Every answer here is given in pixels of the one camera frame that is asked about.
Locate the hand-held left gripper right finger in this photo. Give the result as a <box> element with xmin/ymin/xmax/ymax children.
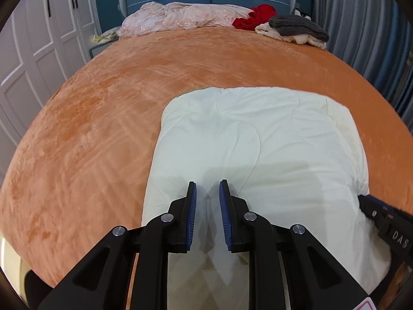
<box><xmin>219</xmin><ymin>180</ymin><xmax>378</xmax><ymax>310</ymax></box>

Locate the cream quilted garment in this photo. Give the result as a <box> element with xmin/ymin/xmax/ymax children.
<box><xmin>142</xmin><ymin>87</ymin><xmax>392</xmax><ymax>310</ymax></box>

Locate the yellowish patterned cloth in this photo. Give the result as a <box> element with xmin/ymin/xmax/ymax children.
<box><xmin>91</xmin><ymin>27</ymin><xmax>121</xmax><ymax>44</ymax></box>

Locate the orange plush blanket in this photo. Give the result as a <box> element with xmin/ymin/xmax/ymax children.
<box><xmin>0</xmin><ymin>26</ymin><xmax>413</xmax><ymax>310</ymax></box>

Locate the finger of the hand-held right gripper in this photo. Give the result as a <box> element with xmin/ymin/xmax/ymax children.
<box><xmin>358</xmin><ymin>195</ymin><xmax>394</xmax><ymax>233</ymax></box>

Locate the grey pleated curtain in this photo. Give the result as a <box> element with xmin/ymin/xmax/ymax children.
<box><xmin>311</xmin><ymin>0</ymin><xmax>413</xmax><ymax>120</ymax></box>

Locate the grey nightstand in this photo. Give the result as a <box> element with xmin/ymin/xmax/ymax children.
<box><xmin>89</xmin><ymin>42</ymin><xmax>115</xmax><ymax>59</ymax></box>

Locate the red garment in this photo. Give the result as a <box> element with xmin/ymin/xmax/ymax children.
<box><xmin>233</xmin><ymin>4</ymin><xmax>278</xmax><ymax>32</ymax></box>

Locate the cream fluffy garment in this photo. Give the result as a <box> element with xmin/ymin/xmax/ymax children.
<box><xmin>255</xmin><ymin>22</ymin><xmax>327</xmax><ymax>50</ymax></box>

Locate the pink floral quilt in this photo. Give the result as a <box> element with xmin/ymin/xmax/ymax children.
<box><xmin>117</xmin><ymin>2</ymin><xmax>255</xmax><ymax>37</ymax></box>

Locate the white panelled wardrobe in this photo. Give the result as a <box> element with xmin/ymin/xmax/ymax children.
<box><xmin>0</xmin><ymin>0</ymin><xmax>97</xmax><ymax>156</ymax></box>

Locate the grey knitted sweater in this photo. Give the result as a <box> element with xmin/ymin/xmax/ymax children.
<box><xmin>268</xmin><ymin>14</ymin><xmax>330</xmax><ymax>42</ymax></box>

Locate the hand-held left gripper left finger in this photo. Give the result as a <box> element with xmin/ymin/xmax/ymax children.
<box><xmin>37</xmin><ymin>181</ymin><xmax>197</xmax><ymax>310</ymax></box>

